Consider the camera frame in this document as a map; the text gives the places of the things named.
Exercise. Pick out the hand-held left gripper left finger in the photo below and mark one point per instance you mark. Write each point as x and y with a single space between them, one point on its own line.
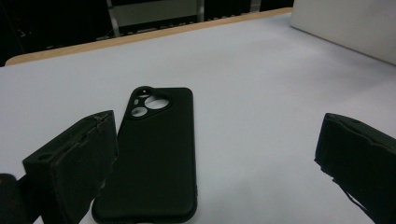
71 161

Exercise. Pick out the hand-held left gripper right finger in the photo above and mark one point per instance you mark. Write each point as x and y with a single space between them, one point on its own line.
364 155

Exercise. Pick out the black phone case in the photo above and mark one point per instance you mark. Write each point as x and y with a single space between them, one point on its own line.
158 161

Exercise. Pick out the white plastic bin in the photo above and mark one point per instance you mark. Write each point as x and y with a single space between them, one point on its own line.
348 21

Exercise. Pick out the white table mat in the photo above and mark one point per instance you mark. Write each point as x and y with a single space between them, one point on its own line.
255 102

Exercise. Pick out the white metal stand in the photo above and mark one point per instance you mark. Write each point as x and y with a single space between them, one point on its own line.
155 12

